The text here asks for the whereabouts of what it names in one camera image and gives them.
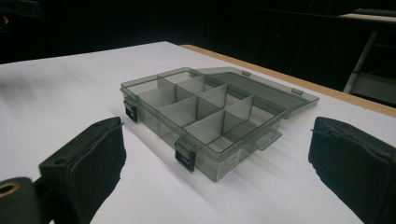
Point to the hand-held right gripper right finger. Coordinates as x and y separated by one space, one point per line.
355 155

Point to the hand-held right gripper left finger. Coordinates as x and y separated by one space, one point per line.
90 161

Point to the clear grey plastic organizer box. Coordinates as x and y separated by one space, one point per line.
205 118

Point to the metal stand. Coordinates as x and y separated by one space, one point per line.
362 59

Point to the wooden side table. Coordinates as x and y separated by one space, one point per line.
367 17

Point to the dark keyboard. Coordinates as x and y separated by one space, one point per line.
375 11

